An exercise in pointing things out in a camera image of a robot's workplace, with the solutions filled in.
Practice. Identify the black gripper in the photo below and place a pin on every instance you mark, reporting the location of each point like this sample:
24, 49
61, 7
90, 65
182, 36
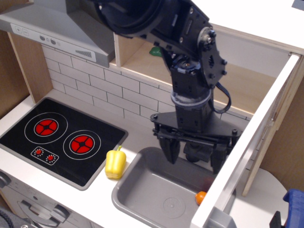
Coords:
194, 122

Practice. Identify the white toy microwave door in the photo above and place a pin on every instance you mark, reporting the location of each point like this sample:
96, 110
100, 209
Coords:
223, 186

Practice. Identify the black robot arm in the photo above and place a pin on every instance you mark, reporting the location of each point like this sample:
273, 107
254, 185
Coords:
187, 44

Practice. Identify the dark grey toy faucet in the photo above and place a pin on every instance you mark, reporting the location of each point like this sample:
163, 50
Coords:
197, 152

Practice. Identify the orange toy carrot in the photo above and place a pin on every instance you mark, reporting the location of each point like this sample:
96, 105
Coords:
200, 196

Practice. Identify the grey toy sink basin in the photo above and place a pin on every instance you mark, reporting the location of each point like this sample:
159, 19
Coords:
158, 193

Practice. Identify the yellow toy bell pepper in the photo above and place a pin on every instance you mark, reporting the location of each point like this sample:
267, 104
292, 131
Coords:
115, 163

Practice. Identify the purple toy eggplant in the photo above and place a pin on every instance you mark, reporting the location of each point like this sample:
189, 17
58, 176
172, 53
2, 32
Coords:
155, 51

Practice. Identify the black clamp piece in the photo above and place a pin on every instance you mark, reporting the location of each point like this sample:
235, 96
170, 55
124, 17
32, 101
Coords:
276, 220

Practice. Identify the blue plastic object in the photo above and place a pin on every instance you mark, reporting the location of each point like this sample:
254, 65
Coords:
295, 199

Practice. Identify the black toy stovetop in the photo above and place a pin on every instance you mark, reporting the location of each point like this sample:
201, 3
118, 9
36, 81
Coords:
63, 142

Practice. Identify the grey range hood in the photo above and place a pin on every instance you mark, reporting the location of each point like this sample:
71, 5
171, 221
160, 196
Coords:
71, 26

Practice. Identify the grey toy oven front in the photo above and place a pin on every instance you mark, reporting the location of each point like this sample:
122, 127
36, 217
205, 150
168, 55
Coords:
42, 210

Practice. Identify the wooden toy kitchen frame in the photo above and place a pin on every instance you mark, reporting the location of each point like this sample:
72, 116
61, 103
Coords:
247, 37

